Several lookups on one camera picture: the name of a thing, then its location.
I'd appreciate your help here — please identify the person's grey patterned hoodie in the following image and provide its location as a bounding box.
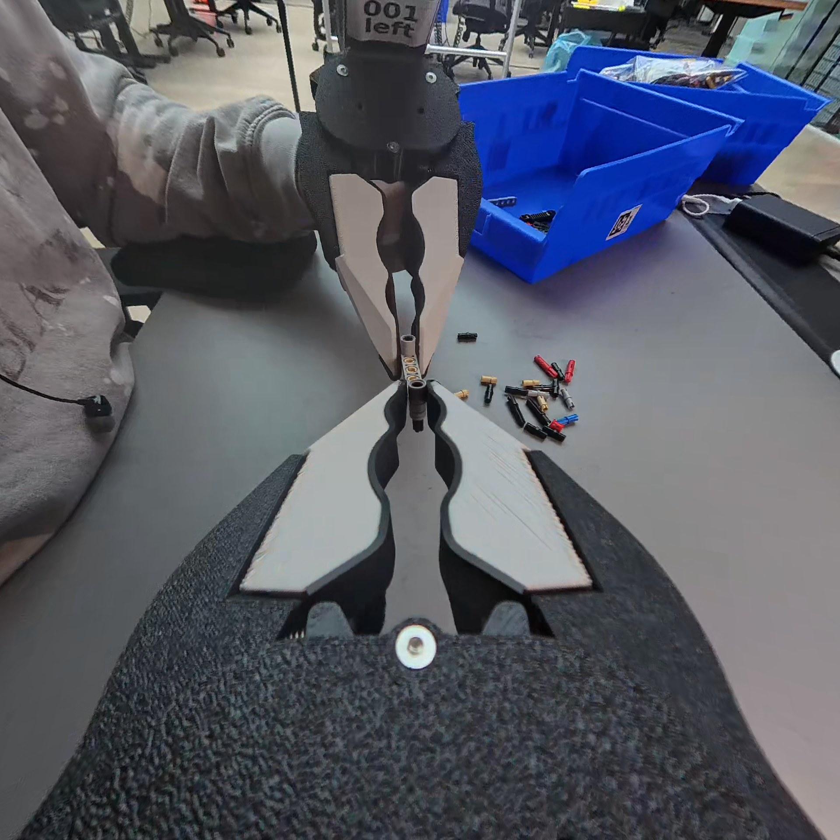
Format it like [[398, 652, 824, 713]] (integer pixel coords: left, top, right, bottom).
[[0, 0, 165, 585]]

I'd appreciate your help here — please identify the clear bag of parts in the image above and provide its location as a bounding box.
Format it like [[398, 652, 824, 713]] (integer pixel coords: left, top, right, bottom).
[[598, 56, 749, 89]]

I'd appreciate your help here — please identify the black clip microphone cable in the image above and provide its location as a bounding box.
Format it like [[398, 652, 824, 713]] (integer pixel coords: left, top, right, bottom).
[[0, 373, 116, 434]]

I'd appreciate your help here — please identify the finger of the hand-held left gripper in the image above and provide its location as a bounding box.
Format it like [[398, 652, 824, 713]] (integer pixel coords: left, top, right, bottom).
[[408, 174, 469, 374], [328, 172, 404, 382]]

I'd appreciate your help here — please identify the black office chair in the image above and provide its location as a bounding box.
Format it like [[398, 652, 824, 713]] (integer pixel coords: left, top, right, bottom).
[[217, 0, 284, 35], [150, 0, 235, 59], [56, 0, 173, 85], [453, 0, 519, 40]]

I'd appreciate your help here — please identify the person's left forearm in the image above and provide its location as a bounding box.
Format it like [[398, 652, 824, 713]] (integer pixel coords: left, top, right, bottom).
[[85, 62, 316, 247]]

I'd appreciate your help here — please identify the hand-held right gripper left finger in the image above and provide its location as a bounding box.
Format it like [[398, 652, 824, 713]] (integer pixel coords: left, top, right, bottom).
[[239, 382, 403, 598]]

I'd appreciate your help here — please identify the black stand pole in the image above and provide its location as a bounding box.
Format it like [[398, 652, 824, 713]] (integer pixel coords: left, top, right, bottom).
[[281, 0, 303, 114]]

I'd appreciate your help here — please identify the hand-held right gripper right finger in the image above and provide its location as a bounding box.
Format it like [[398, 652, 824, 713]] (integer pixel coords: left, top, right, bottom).
[[427, 382, 595, 597]]

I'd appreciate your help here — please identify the blue bin with square tag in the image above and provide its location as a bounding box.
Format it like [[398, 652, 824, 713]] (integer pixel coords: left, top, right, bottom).
[[457, 67, 744, 284]]

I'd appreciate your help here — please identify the wooden-top office desk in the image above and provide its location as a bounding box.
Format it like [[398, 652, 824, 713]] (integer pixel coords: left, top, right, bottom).
[[696, 0, 808, 60]]

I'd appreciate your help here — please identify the teal plastic bag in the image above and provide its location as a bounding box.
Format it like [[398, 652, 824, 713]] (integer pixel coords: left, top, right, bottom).
[[541, 29, 605, 73]]

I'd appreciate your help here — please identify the white cable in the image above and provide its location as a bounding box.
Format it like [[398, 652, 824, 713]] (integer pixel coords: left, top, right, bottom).
[[680, 193, 742, 217]]

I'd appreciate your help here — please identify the black power adapter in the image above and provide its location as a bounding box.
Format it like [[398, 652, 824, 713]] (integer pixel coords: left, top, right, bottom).
[[724, 193, 840, 265]]

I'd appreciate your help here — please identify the pile of small connector pins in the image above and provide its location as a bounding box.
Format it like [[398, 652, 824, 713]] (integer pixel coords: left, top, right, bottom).
[[504, 354, 580, 444]]

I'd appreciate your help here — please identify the grey desk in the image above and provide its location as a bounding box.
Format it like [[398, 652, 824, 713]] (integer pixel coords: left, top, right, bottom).
[[0, 112, 840, 840]]

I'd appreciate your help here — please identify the blue plastic bin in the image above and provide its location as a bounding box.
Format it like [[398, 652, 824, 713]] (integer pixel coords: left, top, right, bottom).
[[566, 45, 831, 188]]

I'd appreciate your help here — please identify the black desk mat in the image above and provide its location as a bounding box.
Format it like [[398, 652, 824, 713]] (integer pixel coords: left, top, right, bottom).
[[682, 185, 840, 378]]

